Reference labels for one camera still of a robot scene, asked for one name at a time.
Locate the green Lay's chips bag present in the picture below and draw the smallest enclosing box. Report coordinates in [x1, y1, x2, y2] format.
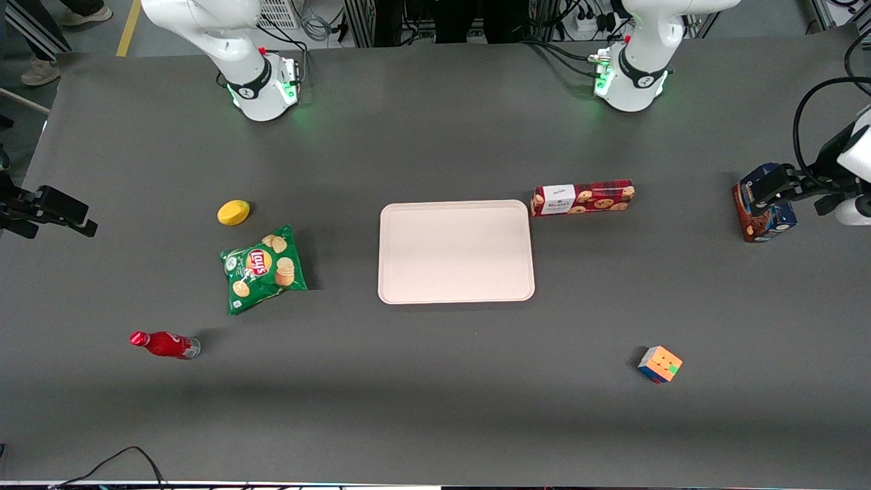
[218, 225, 308, 316]

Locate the multicoloured puzzle cube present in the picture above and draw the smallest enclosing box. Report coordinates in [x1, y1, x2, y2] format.
[637, 345, 683, 385]

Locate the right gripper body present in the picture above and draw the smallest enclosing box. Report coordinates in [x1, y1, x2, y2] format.
[0, 170, 36, 214]

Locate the blue chocolate cookie box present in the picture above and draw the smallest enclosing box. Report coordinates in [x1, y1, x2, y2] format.
[732, 162, 799, 244]

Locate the black base cable bundle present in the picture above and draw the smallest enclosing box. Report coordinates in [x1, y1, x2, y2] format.
[521, 37, 603, 77]

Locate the diagonal dark metal profile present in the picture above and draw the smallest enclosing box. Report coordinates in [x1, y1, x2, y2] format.
[3, 0, 72, 62]

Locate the thin black table cable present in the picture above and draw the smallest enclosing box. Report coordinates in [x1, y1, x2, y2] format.
[51, 446, 167, 490]

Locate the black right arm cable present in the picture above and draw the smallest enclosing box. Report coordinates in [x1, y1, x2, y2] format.
[257, 24, 311, 89]

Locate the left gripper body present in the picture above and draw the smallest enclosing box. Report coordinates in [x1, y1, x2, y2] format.
[819, 104, 871, 197]

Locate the yellow lemon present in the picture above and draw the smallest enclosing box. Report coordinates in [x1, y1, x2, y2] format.
[217, 199, 251, 227]

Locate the aluminium corner frame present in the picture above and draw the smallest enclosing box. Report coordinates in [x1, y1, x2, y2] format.
[810, 0, 871, 31]

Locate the white perforated box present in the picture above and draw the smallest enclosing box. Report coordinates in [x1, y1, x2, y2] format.
[257, 0, 301, 30]

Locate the aluminium frame post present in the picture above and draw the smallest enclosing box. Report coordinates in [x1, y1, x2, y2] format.
[344, 0, 375, 48]

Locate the red plaid cookie box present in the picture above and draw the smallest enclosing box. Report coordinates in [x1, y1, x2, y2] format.
[530, 179, 636, 218]

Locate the pale pink plastic tray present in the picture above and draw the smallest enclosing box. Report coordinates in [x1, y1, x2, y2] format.
[378, 199, 536, 305]

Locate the white sneaker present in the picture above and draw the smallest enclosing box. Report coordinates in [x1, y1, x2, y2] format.
[20, 57, 62, 86]

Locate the red soda bottle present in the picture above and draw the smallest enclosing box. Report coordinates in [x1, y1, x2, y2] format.
[129, 331, 201, 360]

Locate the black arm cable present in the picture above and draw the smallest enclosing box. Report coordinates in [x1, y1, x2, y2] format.
[257, 24, 311, 89]
[792, 33, 871, 193]

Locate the beige shoe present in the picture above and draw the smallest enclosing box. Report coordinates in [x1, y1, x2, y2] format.
[60, 3, 114, 27]

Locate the grey coiled cable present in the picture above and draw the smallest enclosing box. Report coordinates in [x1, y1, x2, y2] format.
[301, 12, 333, 43]

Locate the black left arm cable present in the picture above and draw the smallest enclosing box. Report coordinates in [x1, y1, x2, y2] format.
[792, 33, 871, 193]

